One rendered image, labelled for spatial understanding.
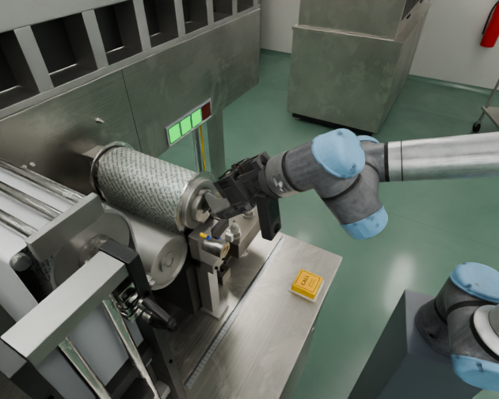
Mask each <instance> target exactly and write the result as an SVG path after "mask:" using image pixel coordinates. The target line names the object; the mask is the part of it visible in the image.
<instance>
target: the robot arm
mask: <svg viewBox="0 0 499 399"><path fill-rule="evenodd" d="M239 163H240V164H239ZM231 167H232V168H230V169H228V170H226V171H224V172H223V173H222V174H221V175H220V176H219V177H218V180H217V181H216V182H213V185H214V186H215V187H216V189H217V190H218V192H219V194H220V195H221V197H222V198H217V197H215V196H213V195H212V194H211V193H209V192H208V193H206V194H205V199H206V200H207V202H208V205H209V207H210V208H211V210H210V211H208V212H209V214H210V215H211V216H214V217H216V218H220V219H230V218H233V217H234V216H236V215H240V214H244V213H246V212H248V211H251V210H252V209H254V208H255V207H256V206H257V213H258V218H259V223H260V228H261V237H262V238H264V239H266V240H269V241H272V240H273V238H274V237H275V236H276V235H277V233H278V232H279V231H280V229H281V221H280V207H279V200H278V199H279V198H282V197H288V196H292V195H294V194H297V193H300V192H305V191H308V190H311V189H314V190H315V191H316V192H317V193H318V195H319V196H320V198H321V199H322V201H323V202H324V204H325V205H326V206H327V207H328V208H329V210H330V211H331V212H332V214H333V215H334V217H335V218H336V219H337V221H338V222H339V225H340V226H342V227H343V228H344V229H345V230H346V231H347V233H348V234H349V235H350V236H351V237H352V238H355V239H359V240H364V239H368V238H372V237H374V236H375V235H377V234H378V233H380V232H381V231H382V230H383V229H384V227H385V226H386V224H387V221H388V215H387V213H386V211H385V209H384V206H383V204H381V203H380V202H379V198H378V195H379V182H392V181H426V180H444V179H462V178H479V177H499V132H490V133H481V134H473V135H457V136H448V137H439V138H430V139H414V140H406V141H397V142H381V143H379V142H378V141H377V140H376V139H374V138H372V137H370V136H367V135H360V136H356V135H355V134H354V133H352V132H351V131H350V130H348V129H344V128H340V129H337V130H335V131H330V132H327V133H325V134H323V135H318V136H316V137H315V138H314V139H312V140H310V141H308V142H305V143H304V144H301V145H299V146H297V147H295V148H293V149H290V150H287V151H285V152H283V153H281V154H278V155H277V156H275V157H272V158H270V157H269V155H268V154H267V152H266V151H264V152H262V153H260V154H258V155H256V156H253V157H251V158H249V157H247V158H244V159H242V160H241V161H238V162H236V163H234V164H233V165H231ZM416 326H417V330H418V332H419V333H420V334H421V336H422V338H423V339H424V340H425V342H426V343H427V344H429V345H430V346H431V347H432V348H434V349H435V350H437V351H438V352H440V353H442V354H444V355H448V356H450V359H451V362H452V367H453V371H454V372H455V374H456V375H457V376H458V377H459V378H460V379H461V380H463V381H464V382H466V383H468V384H470V385H472V386H476V387H478V388H481V389H484V390H491V391H497V392H499V272H498V271H496V270H495V269H493V268H491V267H489V266H487V265H484V264H479V263H475V262H466V263H462V264H459V265H458V266H456V267H455V269H454V270H453V271H452V272H451V273H450V275H449V277H448V279H447V281H446V282H445V284H444V285H443V287H442V288H441V290H440V292H439V293H438V295H437V296H436V297H435V298H434V299H432V300H430V301H427V302H426V303H424V304H423V305H422V306H421V307H420V309H419V310H418V311H417V315H416Z"/></svg>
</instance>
